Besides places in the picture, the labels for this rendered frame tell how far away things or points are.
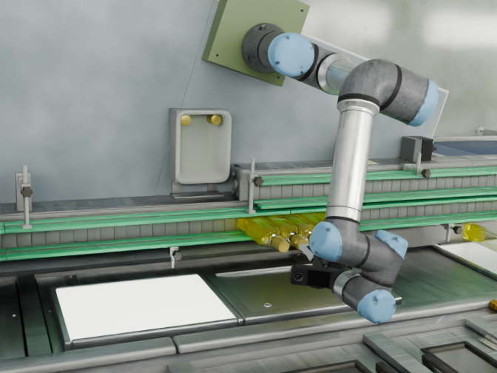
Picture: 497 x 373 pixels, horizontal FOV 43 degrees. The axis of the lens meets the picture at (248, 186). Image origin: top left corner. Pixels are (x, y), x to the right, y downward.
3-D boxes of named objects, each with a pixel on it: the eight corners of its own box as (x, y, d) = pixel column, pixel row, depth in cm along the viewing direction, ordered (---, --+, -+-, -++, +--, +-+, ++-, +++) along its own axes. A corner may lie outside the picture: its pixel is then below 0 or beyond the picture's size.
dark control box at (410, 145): (399, 157, 233) (413, 161, 226) (401, 135, 232) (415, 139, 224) (417, 156, 236) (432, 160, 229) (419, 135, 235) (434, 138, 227)
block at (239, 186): (229, 196, 204) (237, 201, 197) (230, 166, 202) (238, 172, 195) (239, 195, 205) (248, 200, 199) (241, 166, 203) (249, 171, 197)
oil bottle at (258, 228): (237, 228, 200) (264, 249, 181) (237, 211, 199) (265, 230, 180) (254, 226, 202) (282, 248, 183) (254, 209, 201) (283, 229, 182)
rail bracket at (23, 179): (14, 211, 182) (18, 234, 162) (11, 153, 178) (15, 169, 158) (31, 210, 184) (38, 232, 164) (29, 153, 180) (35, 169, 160)
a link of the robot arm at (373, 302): (404, 294, 137) (390, 330, 138) (376, 276, 147) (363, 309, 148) (376, 286, 134) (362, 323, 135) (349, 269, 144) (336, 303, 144)
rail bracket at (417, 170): (398, 169, 219) (422, 178, 207) (400, 149, 217) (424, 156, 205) (407, 169, 221) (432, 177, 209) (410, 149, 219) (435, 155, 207)
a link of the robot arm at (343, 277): (340, 308, 145) (342, 274, 143) (330, 300, 149) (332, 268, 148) (368, 304, 148) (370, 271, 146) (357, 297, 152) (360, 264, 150)
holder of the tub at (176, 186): (168, 194, 203) (174, 200, 196) (169, 107, 196) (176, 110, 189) (218, 192, 209) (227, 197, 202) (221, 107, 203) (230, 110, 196)
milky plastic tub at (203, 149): (168, 178, 201) (175, 184, 193) (169, 107, 196) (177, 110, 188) (220, 176, 207) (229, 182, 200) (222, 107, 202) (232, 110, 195)
